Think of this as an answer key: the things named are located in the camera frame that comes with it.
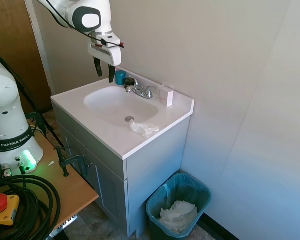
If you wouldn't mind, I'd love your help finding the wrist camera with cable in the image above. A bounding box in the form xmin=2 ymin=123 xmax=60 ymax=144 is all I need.
xmin=91 ymin=32 xmax=126 ymax=49

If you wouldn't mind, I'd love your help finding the chrome faucet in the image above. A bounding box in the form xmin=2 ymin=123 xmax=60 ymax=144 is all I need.
xmin=125 ymin=79 xmax=159 ymax=100

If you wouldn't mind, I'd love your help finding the yellow emergency stop box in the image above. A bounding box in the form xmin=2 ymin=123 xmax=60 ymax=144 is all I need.
xmin=0 ymin=193 xmax=21 ymax=227

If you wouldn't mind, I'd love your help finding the coiled black cable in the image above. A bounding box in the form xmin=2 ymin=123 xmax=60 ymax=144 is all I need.
xmin=0 ymin=149 xmax=62 ymax=240

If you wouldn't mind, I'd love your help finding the brown wooden door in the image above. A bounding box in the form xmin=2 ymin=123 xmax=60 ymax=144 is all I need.
xmin=0 ymin=0 xmax=53 ymax=115

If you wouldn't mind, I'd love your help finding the white sink basin top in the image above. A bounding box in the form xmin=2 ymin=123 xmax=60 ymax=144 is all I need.
xmin=50 ymin=66 xmax=195 ymax=160

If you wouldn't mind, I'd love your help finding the teal round jar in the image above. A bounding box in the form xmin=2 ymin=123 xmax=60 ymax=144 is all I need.
xmin=115 ymin=70 xmax=127 ymax=86

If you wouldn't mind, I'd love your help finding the grey vanity cabinet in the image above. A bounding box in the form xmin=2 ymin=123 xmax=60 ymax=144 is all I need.
xmin=51 ymin=101 xmax=191 ymax=238

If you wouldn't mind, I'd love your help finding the white crumpled paper in bin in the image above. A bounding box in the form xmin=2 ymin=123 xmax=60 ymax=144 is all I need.
xmin=159 ymin=199 xmax=199 ymax=235

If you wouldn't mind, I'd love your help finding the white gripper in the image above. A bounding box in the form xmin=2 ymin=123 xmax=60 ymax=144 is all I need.
xmin=87 ymin=31 xmax=122 ymax=84

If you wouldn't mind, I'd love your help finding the clear plastic wrap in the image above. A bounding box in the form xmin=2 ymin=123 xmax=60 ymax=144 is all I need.
xmin=129 ymin=119 xmax=160 ymax=139

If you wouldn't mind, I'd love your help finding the white rectangular box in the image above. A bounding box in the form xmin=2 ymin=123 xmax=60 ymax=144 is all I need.
xmin=157 ymin=84 xmax=175 ymax=108

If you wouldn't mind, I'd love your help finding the teal trash bin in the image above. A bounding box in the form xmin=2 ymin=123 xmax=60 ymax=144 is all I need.
xmin=145 ymin=172 xmax=212 ymax=240

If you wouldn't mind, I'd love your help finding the black metal clamp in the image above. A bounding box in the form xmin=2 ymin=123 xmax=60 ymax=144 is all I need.
xmin=53 ymin=146 xmax=93 ymax=179

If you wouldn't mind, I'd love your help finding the black round container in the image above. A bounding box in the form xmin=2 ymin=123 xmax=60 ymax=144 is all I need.
xmin=124 ymin=77 xmax=137 ymax=89

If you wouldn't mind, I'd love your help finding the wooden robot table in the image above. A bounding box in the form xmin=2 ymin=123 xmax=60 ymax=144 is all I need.
xmin=27 ymin=117 xmax=100 ymax=240

